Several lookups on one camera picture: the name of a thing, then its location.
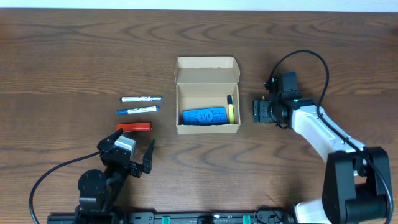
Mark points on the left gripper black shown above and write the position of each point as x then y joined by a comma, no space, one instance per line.
131,165

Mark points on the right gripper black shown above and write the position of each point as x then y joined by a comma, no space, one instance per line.
258,111

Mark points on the yellow highlighter pen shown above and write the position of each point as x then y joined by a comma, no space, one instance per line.
230,109

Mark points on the blue magnetic whiteboard eraser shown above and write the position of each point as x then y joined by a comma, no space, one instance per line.
205,117

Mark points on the cardboard box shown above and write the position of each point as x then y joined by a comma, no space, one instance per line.
205,82

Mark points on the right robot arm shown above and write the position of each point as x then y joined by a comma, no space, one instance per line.
357,182

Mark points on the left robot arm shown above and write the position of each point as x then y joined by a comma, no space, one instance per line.
99,190

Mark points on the blue whiteboard marker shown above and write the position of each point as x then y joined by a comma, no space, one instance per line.
137,110

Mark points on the black whiteboard marker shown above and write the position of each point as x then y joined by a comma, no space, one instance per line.
129,99

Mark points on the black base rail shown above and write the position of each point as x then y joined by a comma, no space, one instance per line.
262,215

